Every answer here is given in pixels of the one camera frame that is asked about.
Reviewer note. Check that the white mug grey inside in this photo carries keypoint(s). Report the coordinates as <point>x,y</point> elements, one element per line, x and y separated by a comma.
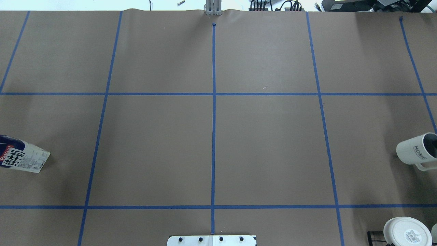
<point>419,151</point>

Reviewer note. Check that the white blue milk carton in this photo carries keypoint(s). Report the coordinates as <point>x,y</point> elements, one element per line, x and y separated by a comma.
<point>17,154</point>

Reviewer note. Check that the aluminium frame post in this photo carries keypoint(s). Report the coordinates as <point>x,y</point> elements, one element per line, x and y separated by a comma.
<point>213,8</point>

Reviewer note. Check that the black wire cup rack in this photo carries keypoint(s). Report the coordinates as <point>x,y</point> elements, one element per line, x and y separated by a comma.
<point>376,238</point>

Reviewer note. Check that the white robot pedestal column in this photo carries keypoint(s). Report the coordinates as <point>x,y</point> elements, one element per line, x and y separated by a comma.
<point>212,240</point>

